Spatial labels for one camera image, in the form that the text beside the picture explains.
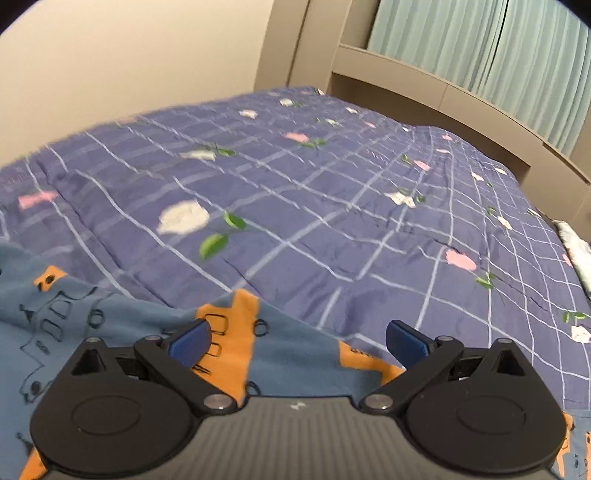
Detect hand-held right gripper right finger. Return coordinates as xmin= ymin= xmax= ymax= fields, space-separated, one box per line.
xmin=358 ymin=320 xmax=529 ymax=414

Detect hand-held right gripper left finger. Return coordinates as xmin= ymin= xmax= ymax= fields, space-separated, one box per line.
xmin=67 ymin=320 xmax=237 ymax=414

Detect blue orange printed pants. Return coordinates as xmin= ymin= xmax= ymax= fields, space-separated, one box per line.
xmin=0 ymin=240 xmax=591 ymax=480

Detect purple checked floral blanket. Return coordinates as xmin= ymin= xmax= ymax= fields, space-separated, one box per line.
xmin=0 ymin=87 xmax=591 ymax=411

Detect light blue white cloth heap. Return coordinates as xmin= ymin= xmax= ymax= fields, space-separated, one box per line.
xmin=553 ymin=219 xmax=591 ymax=296

